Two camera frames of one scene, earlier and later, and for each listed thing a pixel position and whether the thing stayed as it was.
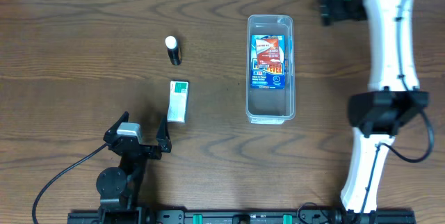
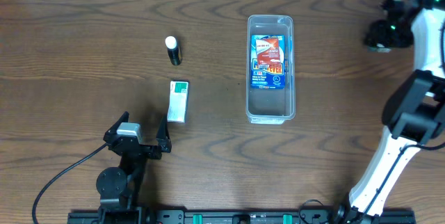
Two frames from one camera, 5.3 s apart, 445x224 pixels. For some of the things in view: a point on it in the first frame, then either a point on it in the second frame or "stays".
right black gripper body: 352,5 → 397,30
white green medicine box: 178,101 stays
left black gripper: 154,152 stays
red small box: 268,50 stays
